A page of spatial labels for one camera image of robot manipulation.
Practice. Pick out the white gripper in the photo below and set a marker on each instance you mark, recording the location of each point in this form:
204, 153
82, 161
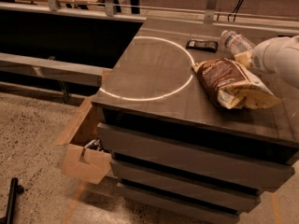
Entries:
263, 58

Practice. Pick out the open cardboard box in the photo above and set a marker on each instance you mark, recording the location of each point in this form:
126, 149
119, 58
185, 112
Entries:
82, 162

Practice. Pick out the clear plastic water bottle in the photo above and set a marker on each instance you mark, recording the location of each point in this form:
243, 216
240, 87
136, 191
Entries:
235, 42

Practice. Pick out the metal railing frame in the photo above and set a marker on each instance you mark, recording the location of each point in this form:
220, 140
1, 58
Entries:
267, 13

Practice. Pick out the black pole on floor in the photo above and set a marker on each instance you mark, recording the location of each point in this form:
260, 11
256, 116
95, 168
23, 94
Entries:
14, 190

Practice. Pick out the grey drawer cabinet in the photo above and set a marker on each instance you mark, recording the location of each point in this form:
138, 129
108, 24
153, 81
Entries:
172, 148

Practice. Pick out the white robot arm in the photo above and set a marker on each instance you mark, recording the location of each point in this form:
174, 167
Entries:
279, 55

